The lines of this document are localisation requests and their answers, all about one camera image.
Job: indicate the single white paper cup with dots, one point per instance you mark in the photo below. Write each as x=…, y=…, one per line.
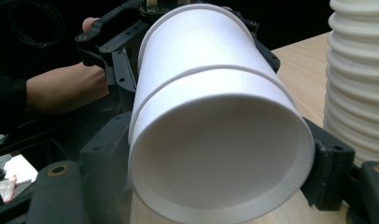
x=193, y=40
x=215, y=90

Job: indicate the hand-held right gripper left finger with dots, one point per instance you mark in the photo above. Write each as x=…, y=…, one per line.
x=105, y=174

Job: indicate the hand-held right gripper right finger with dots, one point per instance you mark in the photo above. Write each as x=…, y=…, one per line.
x=330, y=174

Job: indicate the white paper sheet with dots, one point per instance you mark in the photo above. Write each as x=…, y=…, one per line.
x=21, y=169

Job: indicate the stack of white paper cups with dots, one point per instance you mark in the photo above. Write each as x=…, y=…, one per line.
x=358, y=77

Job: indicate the red checked cloth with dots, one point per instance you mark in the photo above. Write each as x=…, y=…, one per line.
x=5, y=189

